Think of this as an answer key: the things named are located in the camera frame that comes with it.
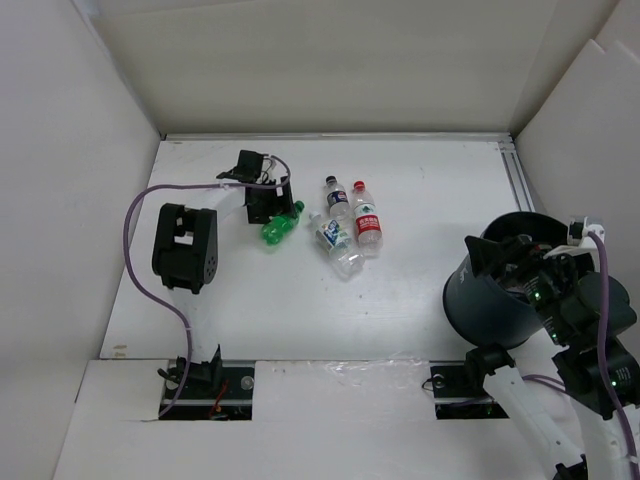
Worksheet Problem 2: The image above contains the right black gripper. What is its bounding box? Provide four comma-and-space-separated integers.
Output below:
465, 231, 574, 343

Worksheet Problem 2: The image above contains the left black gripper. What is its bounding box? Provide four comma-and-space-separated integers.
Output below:
249, 177, 295, 225

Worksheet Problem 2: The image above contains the green plastic bottle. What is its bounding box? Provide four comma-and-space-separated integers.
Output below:
260, 200, 305, 247

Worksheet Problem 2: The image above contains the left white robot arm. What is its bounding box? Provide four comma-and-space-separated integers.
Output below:
151, 150, 299, 397

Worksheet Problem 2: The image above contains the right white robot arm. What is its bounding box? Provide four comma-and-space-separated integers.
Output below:
445, 225, 639, 479

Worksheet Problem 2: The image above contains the dark blue round bin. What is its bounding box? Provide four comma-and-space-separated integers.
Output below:
443, 212, 568, 350

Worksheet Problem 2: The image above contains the clear bottle black cap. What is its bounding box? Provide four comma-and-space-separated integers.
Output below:
325, 175, 351, 220

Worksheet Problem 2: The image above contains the clear bottle blue white label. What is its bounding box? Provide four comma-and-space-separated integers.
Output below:
308, 211, 365, 280

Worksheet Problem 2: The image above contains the clear bottle red cap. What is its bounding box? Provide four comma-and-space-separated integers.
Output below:
353, 180, 383, 257

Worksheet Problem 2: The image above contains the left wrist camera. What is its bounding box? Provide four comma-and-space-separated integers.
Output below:
260, 154, 288, 184

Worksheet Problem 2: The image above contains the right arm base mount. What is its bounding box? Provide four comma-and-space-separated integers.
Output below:
423, 362, 508, 420

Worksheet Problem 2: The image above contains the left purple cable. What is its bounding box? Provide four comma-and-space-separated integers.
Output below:
123, 155, 294, 416

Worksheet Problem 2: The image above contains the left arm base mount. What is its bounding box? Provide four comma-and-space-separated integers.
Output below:
159, 361, 255, 422

